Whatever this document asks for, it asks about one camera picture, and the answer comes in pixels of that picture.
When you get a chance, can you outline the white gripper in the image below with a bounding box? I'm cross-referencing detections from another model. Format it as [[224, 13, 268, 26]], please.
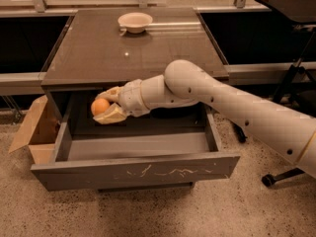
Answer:
[[94, 79, 150, 124]]

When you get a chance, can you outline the orange fruit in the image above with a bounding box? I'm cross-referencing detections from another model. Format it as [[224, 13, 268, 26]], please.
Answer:
[[91, 99, 110, 116]]

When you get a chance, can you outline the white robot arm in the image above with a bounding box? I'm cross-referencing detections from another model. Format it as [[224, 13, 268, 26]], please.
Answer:
[[94, 60, 316, 178]]

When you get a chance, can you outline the grey cabinet with glass top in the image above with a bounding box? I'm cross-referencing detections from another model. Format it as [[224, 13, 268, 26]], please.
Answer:
[[40, 6, 230, 123]]

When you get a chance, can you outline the grey open top drawer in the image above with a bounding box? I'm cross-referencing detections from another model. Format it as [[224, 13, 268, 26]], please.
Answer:
[[32, 91, 240, 191]]

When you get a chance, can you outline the brown cardboard box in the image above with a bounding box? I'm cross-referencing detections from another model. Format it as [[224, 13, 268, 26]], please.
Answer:
[[9, 96, 60, 164]]

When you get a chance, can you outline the white ceramic bowl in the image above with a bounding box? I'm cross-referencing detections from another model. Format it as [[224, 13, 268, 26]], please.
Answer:
[[118, 12, 153, 34]]

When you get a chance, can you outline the black stand leg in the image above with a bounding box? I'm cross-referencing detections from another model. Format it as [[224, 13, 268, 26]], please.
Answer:
[[233, 124, 247, 143]]

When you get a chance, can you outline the black office chair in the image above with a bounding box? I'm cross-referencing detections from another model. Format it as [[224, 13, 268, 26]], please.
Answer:
[[261, 23, 316, 188]]

